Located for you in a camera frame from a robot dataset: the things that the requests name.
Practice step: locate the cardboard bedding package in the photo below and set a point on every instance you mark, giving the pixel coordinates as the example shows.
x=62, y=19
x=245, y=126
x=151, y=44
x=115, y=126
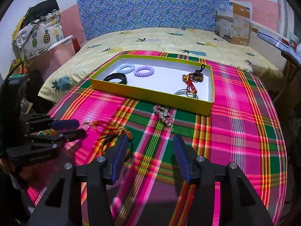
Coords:
x=235, y=23

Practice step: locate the red paper bag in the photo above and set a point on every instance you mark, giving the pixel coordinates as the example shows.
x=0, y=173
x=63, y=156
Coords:
x=75, y=45

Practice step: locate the pink green plaid cloth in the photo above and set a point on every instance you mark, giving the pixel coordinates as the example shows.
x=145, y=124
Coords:
x=235, y=122

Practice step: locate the dark shiny side table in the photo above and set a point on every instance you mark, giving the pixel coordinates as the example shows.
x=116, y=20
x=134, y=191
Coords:
x=270, y=37

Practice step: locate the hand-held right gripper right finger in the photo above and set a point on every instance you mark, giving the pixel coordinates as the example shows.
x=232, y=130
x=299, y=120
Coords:
x=181, y=162

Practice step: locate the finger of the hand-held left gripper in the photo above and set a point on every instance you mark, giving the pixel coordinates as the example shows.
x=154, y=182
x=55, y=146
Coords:
x=75, y=134
x=65, y=124

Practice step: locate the yellow shallow box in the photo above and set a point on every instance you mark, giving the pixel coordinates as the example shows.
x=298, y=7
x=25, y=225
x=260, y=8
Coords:
x=164, y=75

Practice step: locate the pink bin with white lid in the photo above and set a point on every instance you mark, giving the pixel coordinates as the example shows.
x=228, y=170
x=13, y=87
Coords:
x=63, y=54

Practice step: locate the blue floral headboard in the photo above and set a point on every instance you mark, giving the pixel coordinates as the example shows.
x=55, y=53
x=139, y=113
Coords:
x=152, y=4

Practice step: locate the black wristband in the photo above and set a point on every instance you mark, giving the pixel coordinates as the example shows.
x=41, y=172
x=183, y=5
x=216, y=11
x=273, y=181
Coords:
x=120, y=75

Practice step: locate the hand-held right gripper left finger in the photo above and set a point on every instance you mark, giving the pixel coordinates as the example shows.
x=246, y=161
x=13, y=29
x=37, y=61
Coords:
x=120, y=160

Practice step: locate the yellow pineapple print bedsheet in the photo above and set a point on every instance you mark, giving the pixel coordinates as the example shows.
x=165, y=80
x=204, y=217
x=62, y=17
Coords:
x=152, y=40

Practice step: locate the window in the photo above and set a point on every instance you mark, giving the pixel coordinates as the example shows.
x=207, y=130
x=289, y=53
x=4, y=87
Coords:
x=290, y=16

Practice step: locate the black bag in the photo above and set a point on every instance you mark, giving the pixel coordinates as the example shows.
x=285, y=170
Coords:
x=44, y=7

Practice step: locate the pineapple print bag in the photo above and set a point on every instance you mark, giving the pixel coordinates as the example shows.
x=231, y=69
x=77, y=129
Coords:
x=42, y=37

